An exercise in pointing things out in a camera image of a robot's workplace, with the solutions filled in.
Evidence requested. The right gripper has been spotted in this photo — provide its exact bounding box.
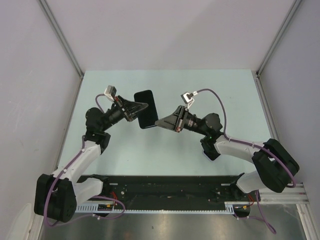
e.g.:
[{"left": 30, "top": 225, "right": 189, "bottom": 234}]
[{"left": 154, "top": 105, "right": 208, "bottom": 136}]

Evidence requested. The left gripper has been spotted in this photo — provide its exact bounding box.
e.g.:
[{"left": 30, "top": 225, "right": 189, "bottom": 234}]
[{"left": 100, "top": 95, "right": 149, "bottom": 132}]

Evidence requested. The black phone case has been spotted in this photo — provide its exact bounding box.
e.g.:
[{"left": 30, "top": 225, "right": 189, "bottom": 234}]
[{"left": 133, "top": 89, "right": 159, "bottom": 130}]

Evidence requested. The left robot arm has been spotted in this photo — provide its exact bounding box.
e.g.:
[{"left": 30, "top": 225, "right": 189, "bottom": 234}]
[{"left": 33, "top": 95, "right": 148, "bottom": 226}]

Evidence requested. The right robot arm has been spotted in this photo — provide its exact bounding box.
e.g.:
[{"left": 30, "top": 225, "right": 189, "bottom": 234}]
[{"left": 155, "top": 105, "right": 300, "bottom": 201}]

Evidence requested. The phone in lilac case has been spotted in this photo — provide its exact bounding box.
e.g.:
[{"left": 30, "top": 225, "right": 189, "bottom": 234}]
[{"left": 203, "top": 150, "right": 221, "bottom": 161}]

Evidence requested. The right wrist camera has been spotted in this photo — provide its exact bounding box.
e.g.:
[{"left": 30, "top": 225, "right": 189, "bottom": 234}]
[{"left": 181, "top": 92, "right": 195, "bottom": 109}]

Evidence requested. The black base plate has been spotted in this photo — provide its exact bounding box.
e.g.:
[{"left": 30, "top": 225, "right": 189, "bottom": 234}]
[{"left": 93, "top": 174, "right": 260, "bottom": 210}]

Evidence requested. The slotted cable duct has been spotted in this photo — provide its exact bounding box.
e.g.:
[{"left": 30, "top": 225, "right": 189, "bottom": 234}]
[{"left": 75, "top": 202, "right": 251, "bottom": 215}]

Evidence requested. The left aluminium frame post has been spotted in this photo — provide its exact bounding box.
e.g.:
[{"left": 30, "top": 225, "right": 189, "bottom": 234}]
[{"left": 37, "top": 0, "right": 84, "bottom": 80}]

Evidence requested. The aluminium frame post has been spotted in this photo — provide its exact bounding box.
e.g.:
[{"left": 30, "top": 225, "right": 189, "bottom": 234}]
[
  {"left": 37, "top": 0, "right": 84, "bottom": 80},
  {"left": 255, "top": 0, "right": 304, "bottom": 77}
]

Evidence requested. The right aluminium frame post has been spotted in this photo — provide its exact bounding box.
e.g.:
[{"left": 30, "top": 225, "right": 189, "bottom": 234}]
[{"left": 255, "top": 0, "right": 304, "bottom": 77}]

